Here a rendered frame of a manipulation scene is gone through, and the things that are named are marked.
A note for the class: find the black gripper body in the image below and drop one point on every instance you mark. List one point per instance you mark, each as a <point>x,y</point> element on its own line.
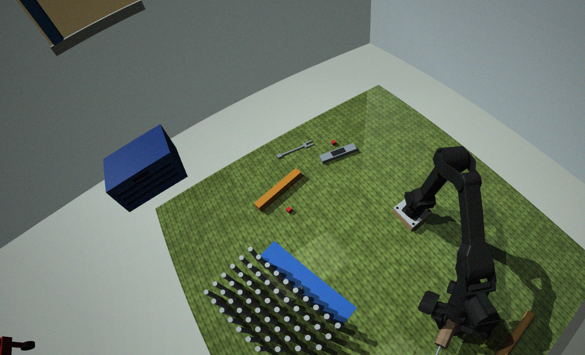
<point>452,309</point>

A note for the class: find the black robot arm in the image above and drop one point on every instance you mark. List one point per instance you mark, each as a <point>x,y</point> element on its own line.
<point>474,257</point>

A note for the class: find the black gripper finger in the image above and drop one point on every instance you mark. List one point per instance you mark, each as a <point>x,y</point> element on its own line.
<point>461,329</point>
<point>438,320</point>

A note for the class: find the orange rectangular bar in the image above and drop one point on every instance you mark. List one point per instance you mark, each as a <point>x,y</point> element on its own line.
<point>278,189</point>

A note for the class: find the blue flat strip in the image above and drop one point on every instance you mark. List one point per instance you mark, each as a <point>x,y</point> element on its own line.
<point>319,293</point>

